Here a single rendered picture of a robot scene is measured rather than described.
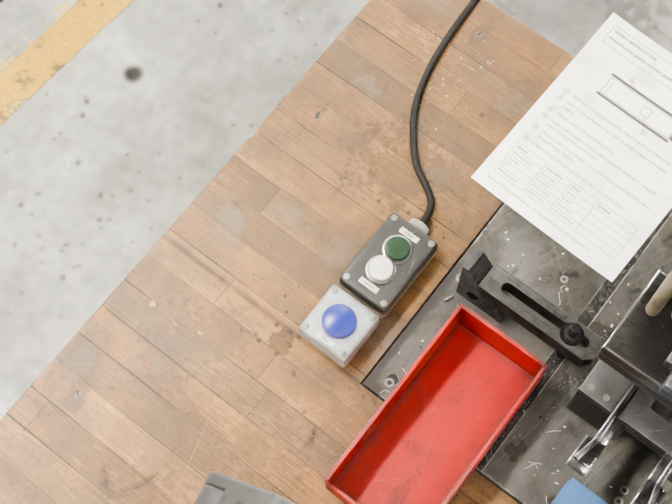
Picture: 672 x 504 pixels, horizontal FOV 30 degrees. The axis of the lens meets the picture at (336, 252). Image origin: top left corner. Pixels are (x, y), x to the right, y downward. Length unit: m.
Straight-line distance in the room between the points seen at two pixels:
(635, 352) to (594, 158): 0.39
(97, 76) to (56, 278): 0.44
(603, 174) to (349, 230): 0.32
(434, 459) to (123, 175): 1.29
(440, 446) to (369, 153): 0.37
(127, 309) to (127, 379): 0.08
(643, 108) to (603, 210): 0.15
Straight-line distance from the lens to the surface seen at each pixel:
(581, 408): 1.43
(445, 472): 1.43
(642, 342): 1.24
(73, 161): 2.58
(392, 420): 1.43
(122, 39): 2.69
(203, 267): 1.50
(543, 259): 1.51
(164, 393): 1.46
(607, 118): 1.60
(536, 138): 1.57
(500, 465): 1.44
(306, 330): 1.43
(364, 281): 1.45
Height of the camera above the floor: 2.30
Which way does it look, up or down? 70 degrees down
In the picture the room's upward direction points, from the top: 1 degrees counter-clockwise
